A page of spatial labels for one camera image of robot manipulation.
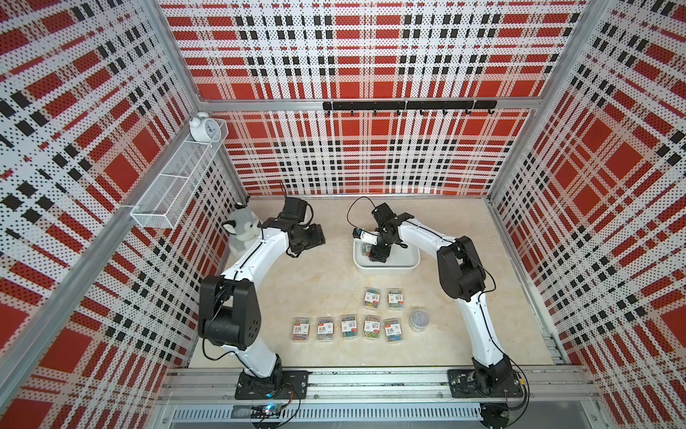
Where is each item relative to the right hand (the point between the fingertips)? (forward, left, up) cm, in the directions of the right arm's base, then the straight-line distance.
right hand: (380, 245), depth 103 cm
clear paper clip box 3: (-31, +11, +1) cm, 33 cm away
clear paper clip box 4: (-32, +19, +1) cm, 37 cm away
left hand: (-6, +21, +12) cm, 25 cm away
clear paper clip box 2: (-31, +4, +1) cm, 32 cm away
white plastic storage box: (-9, -7, +4) cm, 12 cm away
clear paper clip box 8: (-3, +6, +1) cm, 6 cm away
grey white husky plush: (-5, +47, +18) cm, 50 cm away
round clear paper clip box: (-29, -11, +1) cm, 31 cm away
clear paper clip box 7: (-22, +4, +1) cm, 22 cm away
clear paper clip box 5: (-32, +26, +1) cm, 41 cm away
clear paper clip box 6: (-22, -4, 0) cm, 22 cm away
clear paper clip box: (-32, -2, 0) cm, 32 cm away
